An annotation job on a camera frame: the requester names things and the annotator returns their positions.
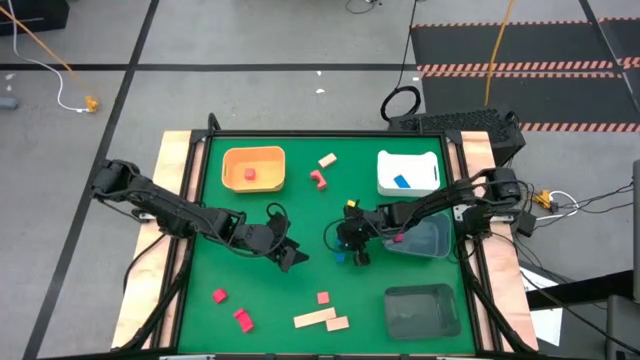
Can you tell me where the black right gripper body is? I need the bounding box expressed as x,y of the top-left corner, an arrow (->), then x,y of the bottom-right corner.
335,205 -> 390,252

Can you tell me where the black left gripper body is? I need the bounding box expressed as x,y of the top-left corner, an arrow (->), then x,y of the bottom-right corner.
237,213 -> 302,262

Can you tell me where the long natural wood plank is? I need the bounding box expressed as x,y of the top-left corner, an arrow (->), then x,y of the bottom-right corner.
292,306 -> 338,330

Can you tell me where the short natural wood block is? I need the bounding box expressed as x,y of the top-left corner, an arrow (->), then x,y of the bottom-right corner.
325,315 -> 351,333

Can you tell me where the green table mat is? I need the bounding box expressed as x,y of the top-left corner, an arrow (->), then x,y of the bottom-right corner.
177,135 -> 477,355

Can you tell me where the orange plastic bin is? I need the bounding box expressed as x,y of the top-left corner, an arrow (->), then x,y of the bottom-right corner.
221,145 -> 287,194

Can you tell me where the blue-grey plastic bin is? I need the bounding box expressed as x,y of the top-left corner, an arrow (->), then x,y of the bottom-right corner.
382,209 -> 453,260

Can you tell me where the white plastic bin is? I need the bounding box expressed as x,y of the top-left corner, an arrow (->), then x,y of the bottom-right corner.
376,149 -> 442,198

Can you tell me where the dark grey plastic bin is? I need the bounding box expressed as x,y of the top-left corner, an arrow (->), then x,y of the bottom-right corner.
383,283 -> 463,341

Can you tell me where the wooden table side board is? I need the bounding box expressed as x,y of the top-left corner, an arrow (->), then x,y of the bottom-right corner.
110,130 -> 206,350
452,130 -> 540,352

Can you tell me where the black perforated computer case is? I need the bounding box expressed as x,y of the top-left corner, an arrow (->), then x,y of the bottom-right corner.
387,107 -> 527,167

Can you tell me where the black power adapter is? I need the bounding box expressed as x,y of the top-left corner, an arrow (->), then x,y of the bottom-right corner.
514,209 -> 539,239

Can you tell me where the yellow plug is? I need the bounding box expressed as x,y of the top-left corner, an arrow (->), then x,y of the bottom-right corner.
532,189 -> 554,210

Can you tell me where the white paper sheet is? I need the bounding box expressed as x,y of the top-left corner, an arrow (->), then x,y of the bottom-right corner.
518,266 -> 565,347

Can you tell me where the black floor beam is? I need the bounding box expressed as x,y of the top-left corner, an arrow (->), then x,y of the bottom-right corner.
524,269 -> 635,311

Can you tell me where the black hazard-striped floor mat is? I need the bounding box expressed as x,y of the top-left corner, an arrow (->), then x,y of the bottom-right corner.
409,18 -> 640,134

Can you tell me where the grey cabinet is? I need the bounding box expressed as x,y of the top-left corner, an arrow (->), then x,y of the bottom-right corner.
604,293 -> 640,360

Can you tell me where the black box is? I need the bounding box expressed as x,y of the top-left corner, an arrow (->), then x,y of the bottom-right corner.
0,0 -> 70,37

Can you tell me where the black table frame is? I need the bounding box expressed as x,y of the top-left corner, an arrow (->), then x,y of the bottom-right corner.
110,112 -> 539,360

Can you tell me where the black cable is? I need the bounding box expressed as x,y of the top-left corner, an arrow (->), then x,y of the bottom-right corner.
379,0 -> 424,123

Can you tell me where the yellow cable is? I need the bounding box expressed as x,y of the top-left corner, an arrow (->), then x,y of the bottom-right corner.
483,0 -> 516,107

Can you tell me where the white cable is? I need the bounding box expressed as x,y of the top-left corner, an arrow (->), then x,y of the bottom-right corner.
7,0 -> 86,114

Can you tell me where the orange cord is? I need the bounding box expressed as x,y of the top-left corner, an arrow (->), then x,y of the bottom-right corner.
0,4 -> 96,104

